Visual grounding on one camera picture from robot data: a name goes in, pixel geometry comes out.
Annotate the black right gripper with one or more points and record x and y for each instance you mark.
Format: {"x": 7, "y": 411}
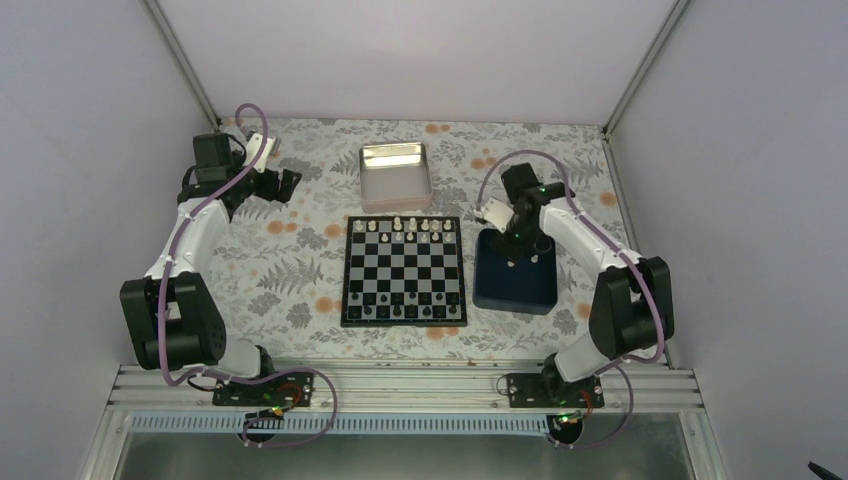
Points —
{"x": 510, "y": 250}

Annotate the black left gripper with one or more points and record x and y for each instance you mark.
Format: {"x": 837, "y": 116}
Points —
{"x": 283, "y": 194}

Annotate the blue plastic piece tray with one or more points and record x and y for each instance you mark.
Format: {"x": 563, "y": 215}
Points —
{"x": 528, "y": 285}

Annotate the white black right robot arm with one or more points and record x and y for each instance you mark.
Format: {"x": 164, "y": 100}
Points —
{"x": 632, "y": 315}

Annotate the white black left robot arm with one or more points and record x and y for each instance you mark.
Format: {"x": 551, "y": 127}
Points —
{"x": 172, "y": 318}

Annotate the black silver chess board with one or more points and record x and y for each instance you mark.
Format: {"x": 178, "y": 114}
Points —
{"x": 403, "y": 272}

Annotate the black chess piece row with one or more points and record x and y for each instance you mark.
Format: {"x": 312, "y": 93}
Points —
{"x": 404, "y": 306}

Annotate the floral patterned table mat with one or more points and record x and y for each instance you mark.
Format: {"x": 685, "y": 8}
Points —
{"x": 278, "y": 275}

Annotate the pink metal tin box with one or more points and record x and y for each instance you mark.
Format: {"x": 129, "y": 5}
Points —
{"x": 394, "y": 177}

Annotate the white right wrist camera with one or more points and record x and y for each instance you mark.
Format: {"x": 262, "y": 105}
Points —
{"x": 495, "y": 213}

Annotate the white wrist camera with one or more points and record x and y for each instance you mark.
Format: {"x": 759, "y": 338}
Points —
{"x": 258, "y": 150}
{"x": 495, "y": 213}

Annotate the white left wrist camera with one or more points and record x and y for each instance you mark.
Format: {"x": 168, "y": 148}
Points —
{"x": 258, "y": 150}

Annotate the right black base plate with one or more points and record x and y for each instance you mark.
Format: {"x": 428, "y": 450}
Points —
{"x": 535, "y": 391}

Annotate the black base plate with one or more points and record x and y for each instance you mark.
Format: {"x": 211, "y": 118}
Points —
{"x": 290, "y": 390}
{"x": 535, "y": 391}

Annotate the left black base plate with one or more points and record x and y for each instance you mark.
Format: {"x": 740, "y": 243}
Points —
{"x": 290, "y": 390}

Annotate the aluminium rail frame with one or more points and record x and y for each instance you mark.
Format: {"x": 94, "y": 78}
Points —
{"x": 428, "y": 386}

